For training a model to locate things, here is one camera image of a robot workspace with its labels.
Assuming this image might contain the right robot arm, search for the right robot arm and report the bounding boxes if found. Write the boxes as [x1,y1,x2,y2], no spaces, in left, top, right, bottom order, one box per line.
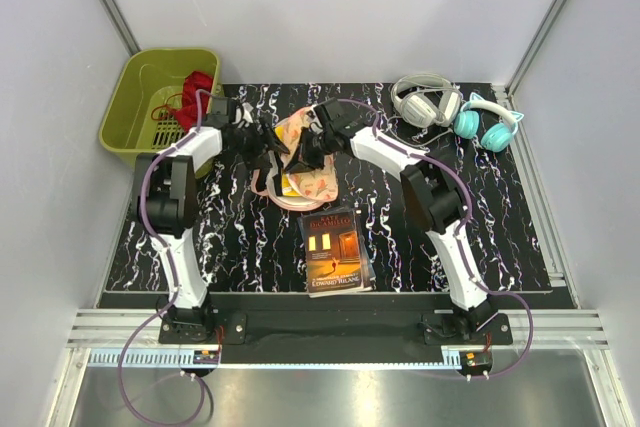
[285,98,497,344]

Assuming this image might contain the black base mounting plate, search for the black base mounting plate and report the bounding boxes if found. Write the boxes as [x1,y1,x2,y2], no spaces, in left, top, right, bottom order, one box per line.
[159,292,514,367]

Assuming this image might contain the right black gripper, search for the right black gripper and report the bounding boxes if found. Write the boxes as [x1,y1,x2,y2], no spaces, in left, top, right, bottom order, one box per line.
[284,128,334,177]

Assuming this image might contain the orange paperback book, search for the orange paperback book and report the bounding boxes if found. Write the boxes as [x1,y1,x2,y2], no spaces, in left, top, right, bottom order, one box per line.
[298,207,375,298]

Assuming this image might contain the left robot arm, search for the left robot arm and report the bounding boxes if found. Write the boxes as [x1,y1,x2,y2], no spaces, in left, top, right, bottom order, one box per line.
[131,89,290,343]

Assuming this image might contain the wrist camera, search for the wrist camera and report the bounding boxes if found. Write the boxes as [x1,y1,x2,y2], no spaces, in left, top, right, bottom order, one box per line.
[202,96,254,130]
[310,98,371,137]

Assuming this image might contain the yellow bra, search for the yellow bra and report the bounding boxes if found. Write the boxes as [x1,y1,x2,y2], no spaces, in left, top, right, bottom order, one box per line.
[280,174,300,197]

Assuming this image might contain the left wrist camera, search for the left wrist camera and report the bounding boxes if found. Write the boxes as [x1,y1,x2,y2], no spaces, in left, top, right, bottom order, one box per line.
[202,96,254,130]

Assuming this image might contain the olive green plastic basket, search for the olive green plastic basket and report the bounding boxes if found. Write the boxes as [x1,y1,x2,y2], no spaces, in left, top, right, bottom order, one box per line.
[99,47,222,168]

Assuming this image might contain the teal cat-ear headphones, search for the teal cat-ear headphones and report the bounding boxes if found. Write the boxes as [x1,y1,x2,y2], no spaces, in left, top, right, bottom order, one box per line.
[453,92,524,153]

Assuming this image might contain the white grey headphones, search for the white grey headphones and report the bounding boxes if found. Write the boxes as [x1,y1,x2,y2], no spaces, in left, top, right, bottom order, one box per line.
[391,73,463,141]

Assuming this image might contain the red bra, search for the red bra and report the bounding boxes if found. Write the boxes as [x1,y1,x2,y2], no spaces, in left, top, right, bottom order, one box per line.
[151,71,214,133]

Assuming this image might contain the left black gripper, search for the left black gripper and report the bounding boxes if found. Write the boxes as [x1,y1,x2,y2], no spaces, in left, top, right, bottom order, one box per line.
[229,116,289,170]

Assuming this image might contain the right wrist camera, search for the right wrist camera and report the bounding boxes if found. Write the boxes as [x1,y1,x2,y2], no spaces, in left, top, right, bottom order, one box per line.
[310,98,371,137]

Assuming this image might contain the pink patterned mesh laundry bag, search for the pink patterned mesh laundry bag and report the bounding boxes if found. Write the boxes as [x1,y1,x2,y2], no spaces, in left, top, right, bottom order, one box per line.
[251,107,339,212]

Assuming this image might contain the aluminium frame rail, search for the aluminium frame rail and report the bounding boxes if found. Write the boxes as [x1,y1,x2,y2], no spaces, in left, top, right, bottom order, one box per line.
[63,309,634,426]

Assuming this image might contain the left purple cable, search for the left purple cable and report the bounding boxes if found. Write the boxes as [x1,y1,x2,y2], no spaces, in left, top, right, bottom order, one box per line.
[117,89,226,423]

